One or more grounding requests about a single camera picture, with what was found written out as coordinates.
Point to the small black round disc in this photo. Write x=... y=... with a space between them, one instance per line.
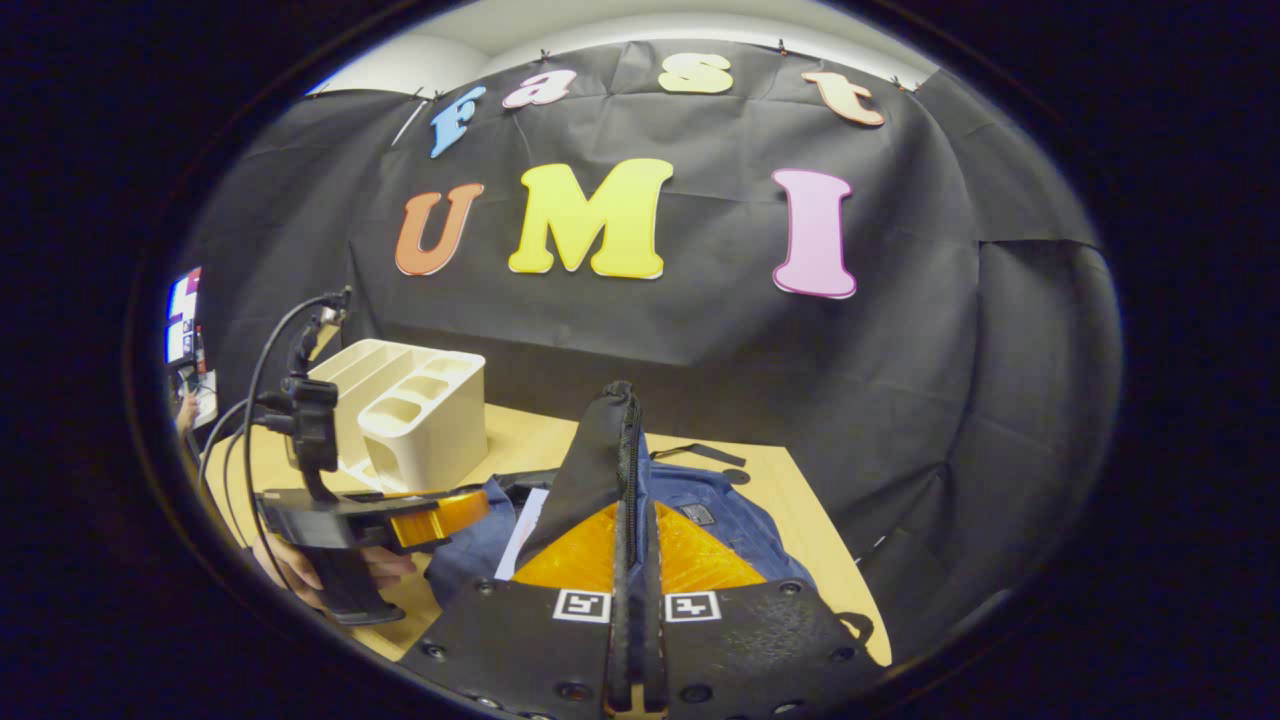
x=736 y=477

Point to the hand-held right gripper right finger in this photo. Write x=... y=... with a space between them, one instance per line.
x=750 y=650

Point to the white plastic bookshelf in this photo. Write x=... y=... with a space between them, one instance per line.
x=430 y=440

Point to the blue schoolbag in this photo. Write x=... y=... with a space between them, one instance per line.
x=720 y=520

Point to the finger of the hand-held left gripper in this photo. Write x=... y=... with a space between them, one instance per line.
x=440 y=515

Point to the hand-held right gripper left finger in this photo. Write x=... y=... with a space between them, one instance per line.
x=520 y=650

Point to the black backdrop cloth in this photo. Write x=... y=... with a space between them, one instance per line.
x=700 y=340

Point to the computer monitor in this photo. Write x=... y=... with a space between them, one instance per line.
x=183 y=315

